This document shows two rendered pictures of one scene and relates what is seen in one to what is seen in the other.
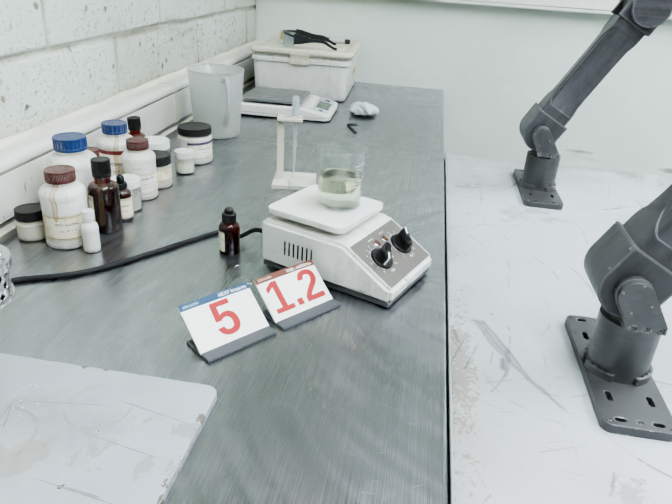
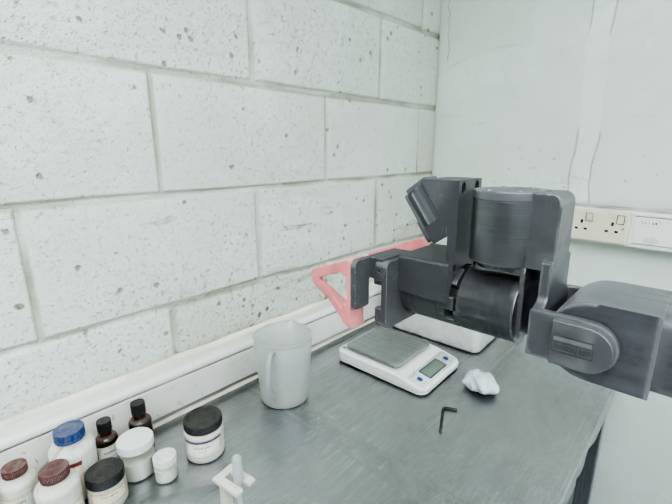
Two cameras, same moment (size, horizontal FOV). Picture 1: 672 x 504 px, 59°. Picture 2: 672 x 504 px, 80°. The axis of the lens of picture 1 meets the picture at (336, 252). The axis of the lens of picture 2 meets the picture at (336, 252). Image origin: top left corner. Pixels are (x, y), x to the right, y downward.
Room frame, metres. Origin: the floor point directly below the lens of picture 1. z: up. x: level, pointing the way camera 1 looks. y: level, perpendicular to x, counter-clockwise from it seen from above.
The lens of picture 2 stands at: (0.81, -0.26, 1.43)
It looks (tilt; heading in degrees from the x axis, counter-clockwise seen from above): 14 degrees down; 36
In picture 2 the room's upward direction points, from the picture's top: straight up
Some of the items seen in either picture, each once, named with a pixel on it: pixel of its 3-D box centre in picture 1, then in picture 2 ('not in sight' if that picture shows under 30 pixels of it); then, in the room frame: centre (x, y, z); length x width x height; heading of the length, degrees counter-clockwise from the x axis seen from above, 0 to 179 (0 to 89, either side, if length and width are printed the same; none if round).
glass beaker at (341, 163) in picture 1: (339, 178); not in sight; (0.76, 0.00, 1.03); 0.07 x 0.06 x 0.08; 151
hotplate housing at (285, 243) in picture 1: (341, 241); not in sight; (0.75, -0.01, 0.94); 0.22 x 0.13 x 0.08; 60
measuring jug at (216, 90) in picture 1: (218, 103); (281, 368); (1.37, 0.29, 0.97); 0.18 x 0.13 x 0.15; 27
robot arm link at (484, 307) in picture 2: not in sight; (496, 296); (1.16, -0.18, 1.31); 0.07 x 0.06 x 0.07; 83
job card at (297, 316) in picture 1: (297, 293); not in sight; (0.63, 0.04, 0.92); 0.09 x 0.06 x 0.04; 135
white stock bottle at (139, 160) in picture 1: (139, 168); (59, 496); (0.96, 0.34, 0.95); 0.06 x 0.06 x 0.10
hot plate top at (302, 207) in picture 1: (326, 207); not in sight; (0.76, 0.02, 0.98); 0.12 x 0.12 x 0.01; 60
